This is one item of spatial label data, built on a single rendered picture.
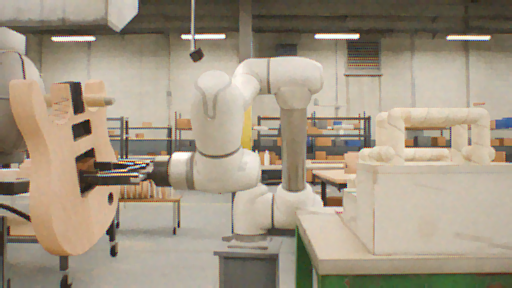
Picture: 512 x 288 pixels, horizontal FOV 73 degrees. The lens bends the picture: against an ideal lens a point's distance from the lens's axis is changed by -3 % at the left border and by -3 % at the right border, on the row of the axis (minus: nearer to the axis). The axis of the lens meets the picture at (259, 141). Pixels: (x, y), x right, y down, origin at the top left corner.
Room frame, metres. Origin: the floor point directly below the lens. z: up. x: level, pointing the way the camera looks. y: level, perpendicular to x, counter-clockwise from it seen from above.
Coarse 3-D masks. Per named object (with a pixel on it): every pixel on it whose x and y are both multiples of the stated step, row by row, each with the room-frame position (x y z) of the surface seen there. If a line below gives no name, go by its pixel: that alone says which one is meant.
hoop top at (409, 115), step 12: (396, 108) 0.69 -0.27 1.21; (408, 108) 0.69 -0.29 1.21; (420, 108) 0.69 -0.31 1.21; (432, 108) 0.68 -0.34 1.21; (444, 108) 0.68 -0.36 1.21; (456, 108) 0.68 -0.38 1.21; (468, 108) 0.68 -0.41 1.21; (480, 108) 0.68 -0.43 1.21; (408, 120) 0.68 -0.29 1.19; (420, 120) 0.68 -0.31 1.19; (432, 120) 0.68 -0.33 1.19; (444, 120) 0.68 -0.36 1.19; (456, 120) 0.68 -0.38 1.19; (468, 120) 0.67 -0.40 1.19
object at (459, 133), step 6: (456, 126) 0.76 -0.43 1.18; (462, 126) 0.75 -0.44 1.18; (456, 132) 0.76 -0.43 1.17; (462, 132) 0.75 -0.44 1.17; (456, 138) 0.76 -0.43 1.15; (462, 138) 0.75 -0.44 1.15; (456, 144) 0.76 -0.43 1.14; (462, 144) 0.75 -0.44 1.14; (456, 150) 0.76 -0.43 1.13; (456, 156) 0.76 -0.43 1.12
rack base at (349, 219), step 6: (348, 198) 0.90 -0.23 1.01; (354, 198) 0.84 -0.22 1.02; (348, 204) 0.90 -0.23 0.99; (354, 204) 0.84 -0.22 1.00; (348, 210) 0.90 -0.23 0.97; (354, 210) 0.84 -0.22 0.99; (348, 216) 0.90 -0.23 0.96; (354, 216) 0.83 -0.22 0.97; (348, 222) 0.90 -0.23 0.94; (354, 222) 0.83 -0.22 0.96; (354, 228) 0.83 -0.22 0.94
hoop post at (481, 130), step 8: (480, 120) 0.67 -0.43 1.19; (488, 120) 0.67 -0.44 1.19; (472, 128) 0.69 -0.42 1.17; (480, 128) 0.67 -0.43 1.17; (488, 128) 0.67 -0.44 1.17; (472, 136) 0.69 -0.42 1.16; (480, 136) 0.67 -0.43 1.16; (488, 136) 0.67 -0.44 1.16; (472, 144) 0.69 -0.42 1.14; (480, 144) 0.67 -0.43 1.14; (488, 144) 0.67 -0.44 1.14; (472, 152) 0.69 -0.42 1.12; (480, 152) 0.67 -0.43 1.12; (472, 160) 0.69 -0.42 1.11; (480, 160) 0.67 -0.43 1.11; (488, 160) 0.67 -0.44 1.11
